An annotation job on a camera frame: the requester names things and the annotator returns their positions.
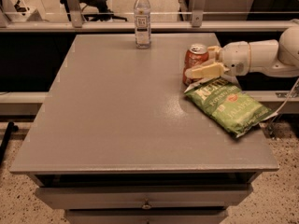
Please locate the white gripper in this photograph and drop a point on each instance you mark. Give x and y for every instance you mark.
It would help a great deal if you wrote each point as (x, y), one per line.
(234, 58)

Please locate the red coke can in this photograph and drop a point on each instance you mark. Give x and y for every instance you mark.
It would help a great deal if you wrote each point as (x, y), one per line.
(195, 54)

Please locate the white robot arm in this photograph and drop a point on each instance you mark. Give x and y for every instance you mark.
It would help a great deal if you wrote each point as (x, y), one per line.
(273, 58)

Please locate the green jalapeno chip bag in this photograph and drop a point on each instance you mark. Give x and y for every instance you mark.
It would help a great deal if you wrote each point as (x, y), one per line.
(234, 110)

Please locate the clear plastic water bottle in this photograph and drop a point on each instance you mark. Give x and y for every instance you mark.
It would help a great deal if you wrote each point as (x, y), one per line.
(142, 23)

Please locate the grey upper drawer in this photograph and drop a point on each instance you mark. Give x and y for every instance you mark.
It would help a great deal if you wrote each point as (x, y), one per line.
(135, 196)

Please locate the grey drawer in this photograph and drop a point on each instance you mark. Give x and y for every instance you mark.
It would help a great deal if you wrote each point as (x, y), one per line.
(135, 196)
(158, 216)

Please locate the grey lower drawer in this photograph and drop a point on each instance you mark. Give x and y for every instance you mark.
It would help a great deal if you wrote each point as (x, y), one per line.
(158, 216)

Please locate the metal drawer knob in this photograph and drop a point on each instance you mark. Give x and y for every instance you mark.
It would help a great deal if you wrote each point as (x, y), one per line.
(146, 206)

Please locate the black pole on floor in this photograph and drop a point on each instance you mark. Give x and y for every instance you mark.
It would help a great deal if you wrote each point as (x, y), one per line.
(11, 127)

